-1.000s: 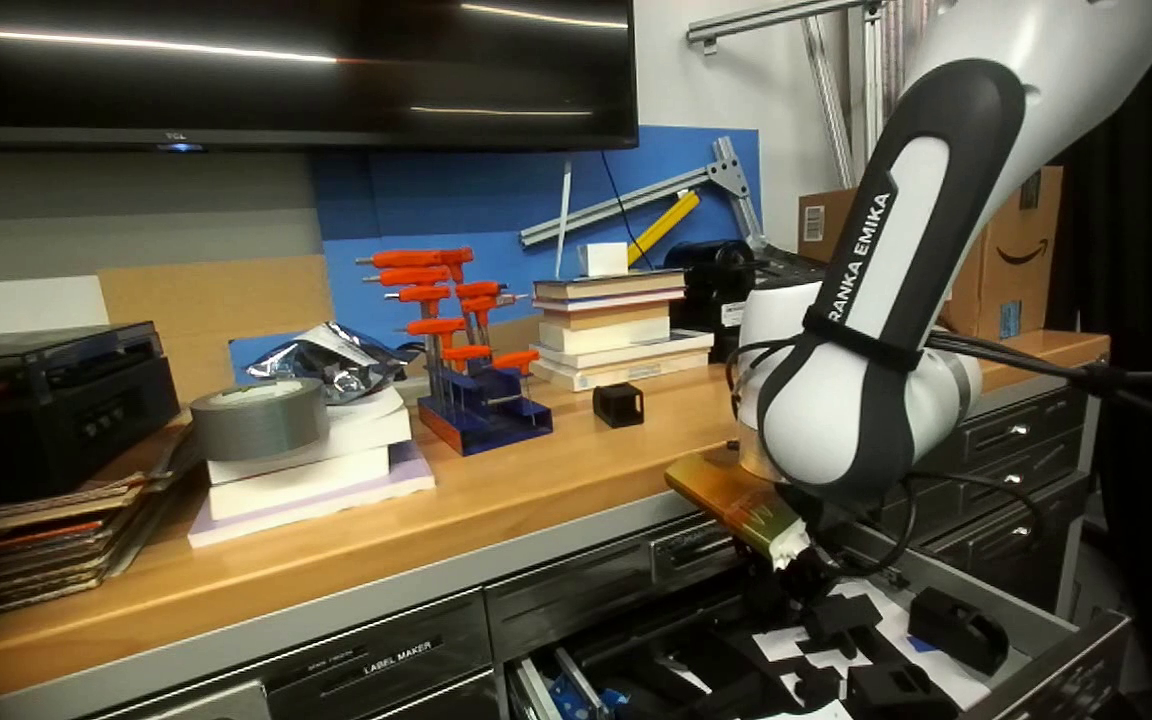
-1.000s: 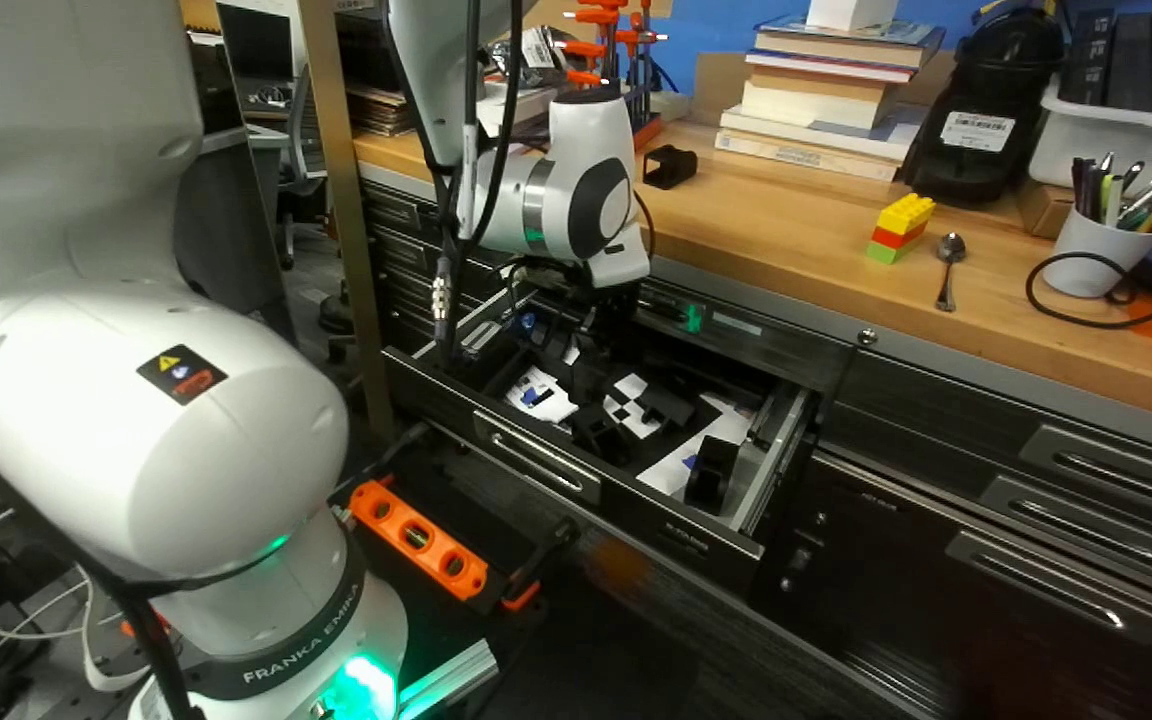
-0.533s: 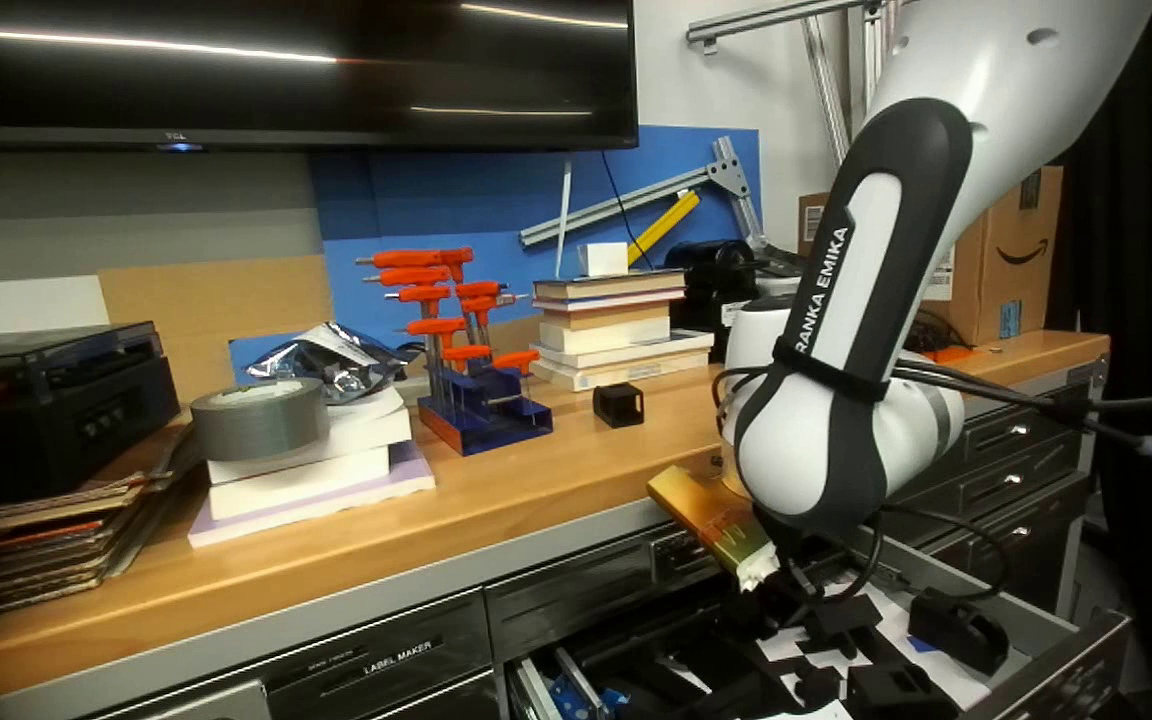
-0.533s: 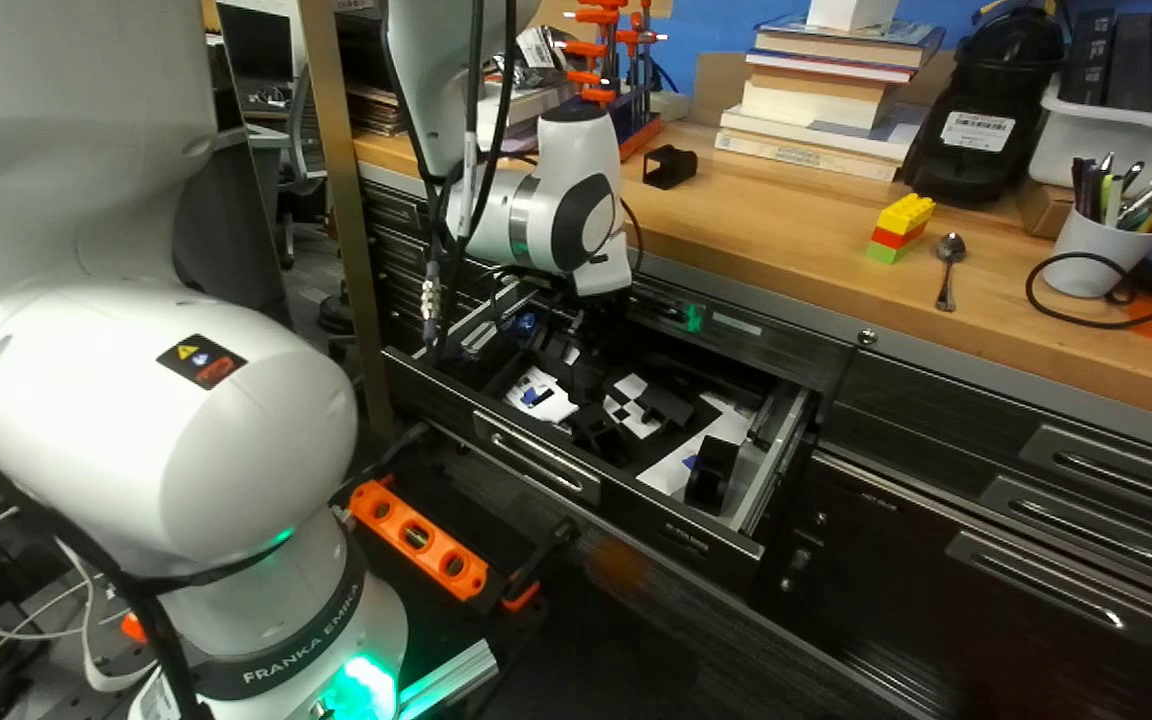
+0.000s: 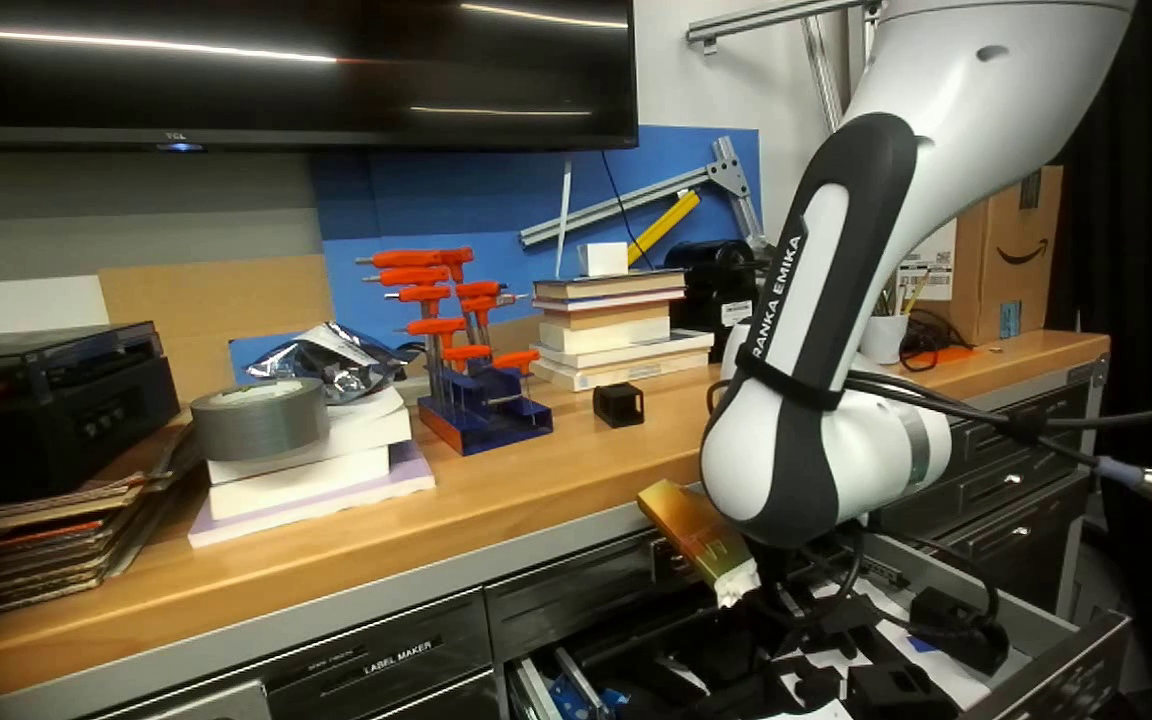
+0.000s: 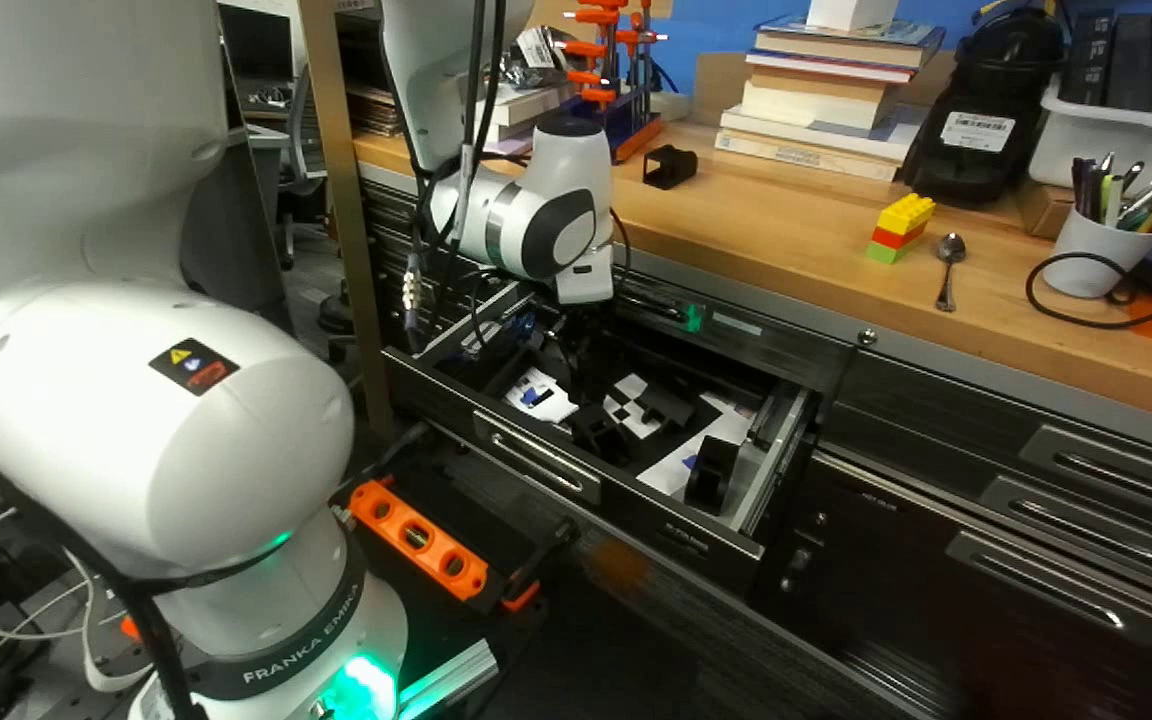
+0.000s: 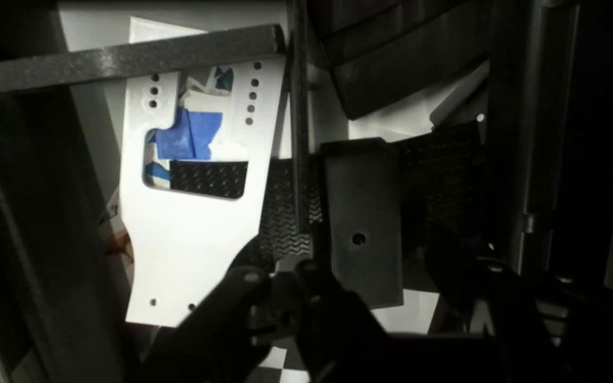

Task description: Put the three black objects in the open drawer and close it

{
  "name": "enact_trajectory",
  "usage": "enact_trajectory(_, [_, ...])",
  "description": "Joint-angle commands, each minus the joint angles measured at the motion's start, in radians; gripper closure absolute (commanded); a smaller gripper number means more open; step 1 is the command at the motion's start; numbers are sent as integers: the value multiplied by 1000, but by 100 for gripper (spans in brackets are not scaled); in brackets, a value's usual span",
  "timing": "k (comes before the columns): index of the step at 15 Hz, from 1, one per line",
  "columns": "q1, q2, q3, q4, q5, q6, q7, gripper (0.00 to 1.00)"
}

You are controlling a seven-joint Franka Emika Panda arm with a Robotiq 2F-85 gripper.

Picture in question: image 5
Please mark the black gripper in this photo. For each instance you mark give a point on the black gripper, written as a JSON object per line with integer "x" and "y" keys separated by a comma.
{"x": 818, "y": 582}

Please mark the metal drawer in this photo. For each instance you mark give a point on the metal drawer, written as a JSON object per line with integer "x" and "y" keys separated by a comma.
{"x": 1068, "y": 653}

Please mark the black cube block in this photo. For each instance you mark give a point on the black cube block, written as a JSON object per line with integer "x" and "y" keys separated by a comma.
{"x": 617, "y": 404}

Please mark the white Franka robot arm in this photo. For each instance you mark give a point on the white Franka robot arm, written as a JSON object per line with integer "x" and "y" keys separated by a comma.
{"x": 818, "y": 455}

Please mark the white pen cup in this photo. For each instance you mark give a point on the white pen cup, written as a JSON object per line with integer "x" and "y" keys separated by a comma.
{"x": 884, "y": 340}

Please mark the black device with white label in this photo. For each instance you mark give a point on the black device with white label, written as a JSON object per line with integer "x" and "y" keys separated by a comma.
{"x": 708, "y": 286}

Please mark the stack of books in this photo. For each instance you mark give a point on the stack of books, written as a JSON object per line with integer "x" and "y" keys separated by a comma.
{"x": 601, "y": 334}

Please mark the orange hex keys blue stand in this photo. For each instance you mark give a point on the orange hex keys blue stand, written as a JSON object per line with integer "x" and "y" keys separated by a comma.
{"x": 482, "y": 414}

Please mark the brown cardboard shipping box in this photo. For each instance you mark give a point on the brown cardboard shipping box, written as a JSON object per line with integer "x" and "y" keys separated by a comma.
{"x": 1011, "y": 254}

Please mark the small white box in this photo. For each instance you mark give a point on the small white box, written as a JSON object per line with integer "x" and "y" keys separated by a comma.
{"x": 611, "y": 259}

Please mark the thin silver rod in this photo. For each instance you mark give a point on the thin silver rod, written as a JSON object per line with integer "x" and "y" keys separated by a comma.
{"x": 563, "y": 222}

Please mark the lilac flat book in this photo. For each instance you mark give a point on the lilac flat book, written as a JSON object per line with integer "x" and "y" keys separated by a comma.
{"x": 336, "y": 512}

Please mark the crumpled silver foil bag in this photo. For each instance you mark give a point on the crumpled silver foil bag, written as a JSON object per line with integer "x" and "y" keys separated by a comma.
{"x": 336, "y": 362}

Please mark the brown cardboard sheet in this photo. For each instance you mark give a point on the brown cardboard sheet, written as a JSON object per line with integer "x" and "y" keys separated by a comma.
{"x": 202, "y": 322}

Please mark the black flat screen monitor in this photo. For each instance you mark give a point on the black flat screen monitor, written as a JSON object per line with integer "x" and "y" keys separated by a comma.
{"x": 271, "y": 83}

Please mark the stack of dark folders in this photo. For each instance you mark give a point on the stack of dark folders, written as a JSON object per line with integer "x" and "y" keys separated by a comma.
{"x": 56, "y": 547}

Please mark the black printer device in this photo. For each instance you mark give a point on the black printer device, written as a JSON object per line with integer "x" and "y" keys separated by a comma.
{"x": 43, "y": 414}

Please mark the gold brown wrist camera box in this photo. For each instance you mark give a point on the gold brown wrist camera box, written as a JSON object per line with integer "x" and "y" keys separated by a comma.
{"x": 691, "y": 524}

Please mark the blue wall board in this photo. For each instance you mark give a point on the blue wall board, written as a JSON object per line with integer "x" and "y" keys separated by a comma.
{"x": 468, "y": 184}

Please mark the metal stand frame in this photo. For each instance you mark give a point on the metal stand frame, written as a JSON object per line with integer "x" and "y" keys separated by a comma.
{"x": 763, "y": 23}

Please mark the grey duct tape roll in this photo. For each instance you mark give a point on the grey duct tape roll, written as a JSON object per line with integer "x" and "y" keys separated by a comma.
{"x": 256, "y": 423}

